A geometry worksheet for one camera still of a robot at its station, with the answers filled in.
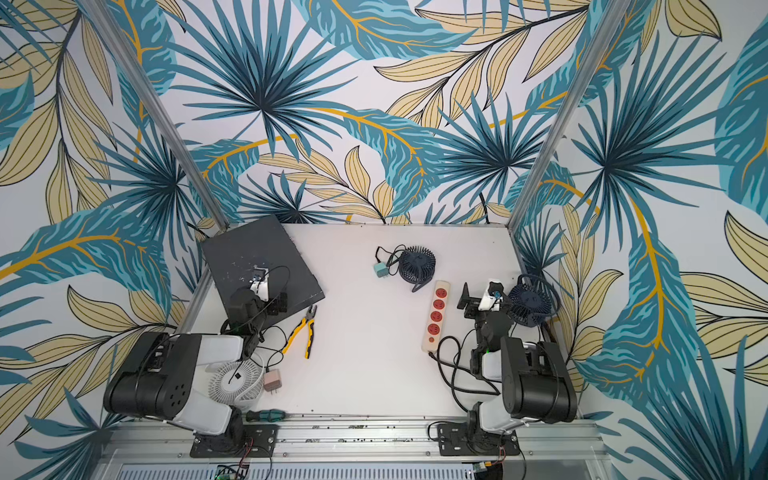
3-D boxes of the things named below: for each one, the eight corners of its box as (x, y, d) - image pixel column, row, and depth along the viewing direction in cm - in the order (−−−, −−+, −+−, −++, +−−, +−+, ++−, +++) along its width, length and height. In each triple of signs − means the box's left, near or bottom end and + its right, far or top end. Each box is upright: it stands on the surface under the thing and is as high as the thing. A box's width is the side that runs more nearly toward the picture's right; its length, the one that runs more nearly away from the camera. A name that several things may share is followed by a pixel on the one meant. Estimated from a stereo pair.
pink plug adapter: (265, 395, 82) (263, 393, 80) (265, 374, 85) (263, 371, 83) (281, 391, 82) (279, 389, 80) (281, 370, 86) (279, 367, 84)
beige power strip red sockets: (419, 350, 90) (419, 347, 88) (433, 281, 105) (434, 278, 103) (440, 356, 89) (441, 353, 87) (451, 285, 104) (452, 282, 103)
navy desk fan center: (388, 272, 108) (389, 256, 101) (414, 250, 115) (417, 235, 108) (414, 292, 103) (416, 278, 96) (439, 269, 109) (444, 254, 102)
